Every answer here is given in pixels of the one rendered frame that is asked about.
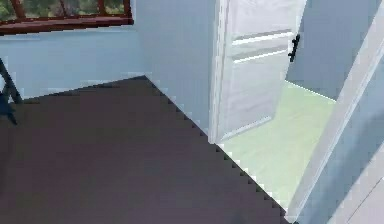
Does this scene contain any white room door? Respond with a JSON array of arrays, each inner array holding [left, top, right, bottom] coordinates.
[[213, 0, 308, 142]]

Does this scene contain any brown framed window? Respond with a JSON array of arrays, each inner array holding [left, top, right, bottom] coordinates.
[[0, 0, 135, 36]]

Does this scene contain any black door handle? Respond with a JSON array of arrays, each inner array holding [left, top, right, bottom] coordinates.
[[287, 33, 302, 63]]

